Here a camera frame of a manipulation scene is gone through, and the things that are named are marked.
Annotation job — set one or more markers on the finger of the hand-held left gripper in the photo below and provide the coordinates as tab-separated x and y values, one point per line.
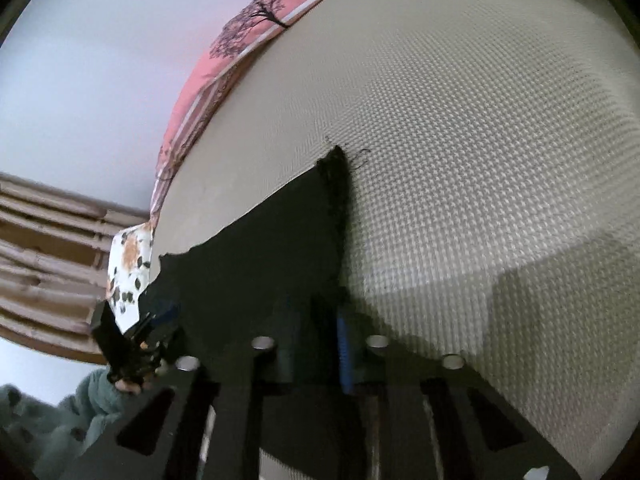
165	308
167	342

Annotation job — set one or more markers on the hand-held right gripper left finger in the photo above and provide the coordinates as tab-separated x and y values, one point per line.
235	410

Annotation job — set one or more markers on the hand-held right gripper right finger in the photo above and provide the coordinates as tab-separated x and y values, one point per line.
344	355

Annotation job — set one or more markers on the black pants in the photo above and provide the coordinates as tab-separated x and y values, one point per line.
260	260

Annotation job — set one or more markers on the person's left forearm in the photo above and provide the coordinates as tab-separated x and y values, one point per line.
55	425

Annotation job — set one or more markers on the person's left hand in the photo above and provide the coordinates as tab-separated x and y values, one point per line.
128	386

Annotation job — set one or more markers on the white floral pillow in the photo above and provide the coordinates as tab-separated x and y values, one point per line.
127	270

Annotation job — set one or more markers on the beige curtain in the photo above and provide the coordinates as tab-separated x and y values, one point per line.
45	260

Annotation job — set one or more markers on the pink tree-print bolster pillow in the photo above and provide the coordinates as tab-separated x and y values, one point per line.
210	75

